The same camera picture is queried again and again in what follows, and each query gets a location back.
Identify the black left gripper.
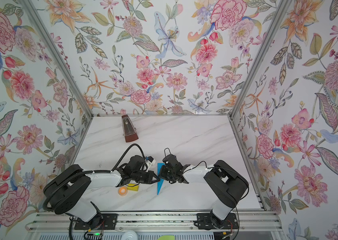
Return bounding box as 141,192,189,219
131,171,162,186

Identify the blue square paper sheet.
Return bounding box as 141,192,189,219
157,163,165,195

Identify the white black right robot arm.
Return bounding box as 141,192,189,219
159,154,250,222

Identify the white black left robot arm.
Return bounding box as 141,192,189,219
43,156,160,223

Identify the yellow block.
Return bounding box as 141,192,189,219
127,184,140,192

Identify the orange tape roll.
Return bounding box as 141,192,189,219
118,187,128,197

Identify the brown wooden metronome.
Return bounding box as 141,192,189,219
122,115,139,143

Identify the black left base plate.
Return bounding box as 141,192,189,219
74,214,118,231

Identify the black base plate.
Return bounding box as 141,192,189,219
74,214,118,231
194,212,239,231

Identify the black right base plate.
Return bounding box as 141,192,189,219
194,212,239,231

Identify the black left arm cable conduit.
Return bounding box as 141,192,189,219
42,143,146,212

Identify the aluminium front rail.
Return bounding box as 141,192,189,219
25,211,282,233

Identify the right back aluminium corner post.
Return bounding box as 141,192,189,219
229,0,290,120

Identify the aluminium corner post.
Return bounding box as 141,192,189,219
19,0,94,121
229,0,290,120

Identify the left back aluminium corner post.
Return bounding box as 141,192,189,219
19,0,94,121

